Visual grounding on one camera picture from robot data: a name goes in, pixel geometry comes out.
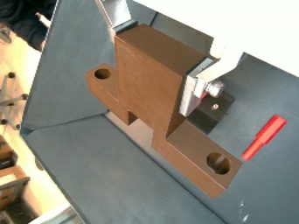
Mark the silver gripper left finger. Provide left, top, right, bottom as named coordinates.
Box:
left=95, top=0, right=137, bottom=42

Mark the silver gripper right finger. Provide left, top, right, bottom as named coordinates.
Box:
left=179, top=41, right=243, bottom=116

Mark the brown T-shaped block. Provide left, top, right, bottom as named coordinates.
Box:
left=85, top=24, right=242, bottom=198

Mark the black angle fixture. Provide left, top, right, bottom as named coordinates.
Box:
left=187, top=92, right=235, bottom=134

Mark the red peg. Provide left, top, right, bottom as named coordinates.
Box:
left=242, top=115, right=287, bottom=161

